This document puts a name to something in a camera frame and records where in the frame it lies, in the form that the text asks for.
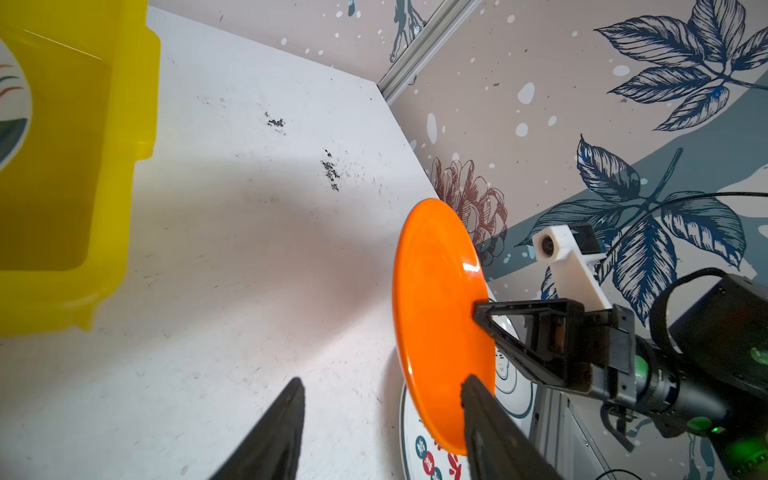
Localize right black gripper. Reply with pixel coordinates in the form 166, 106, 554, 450
472, 299, 677, 414

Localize white plate red characters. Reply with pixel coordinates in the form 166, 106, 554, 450
392, 281, 536, 479

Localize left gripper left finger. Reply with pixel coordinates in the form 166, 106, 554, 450
211, 377, 305, 480

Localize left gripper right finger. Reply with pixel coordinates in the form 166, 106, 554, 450
461, 375, 561, 480

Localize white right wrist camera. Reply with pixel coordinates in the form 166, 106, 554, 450
532, 225, 612, 312

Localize orange plastic plate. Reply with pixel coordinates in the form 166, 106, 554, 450
392, 198, 496, 455

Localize yellow plastic bin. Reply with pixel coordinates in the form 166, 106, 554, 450
1, 1, 161, 336

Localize large green rimmed white plate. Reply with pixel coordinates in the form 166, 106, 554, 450
0, 41, 33, 169

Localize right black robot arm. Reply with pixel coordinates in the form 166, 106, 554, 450
472, 268, 767, 479

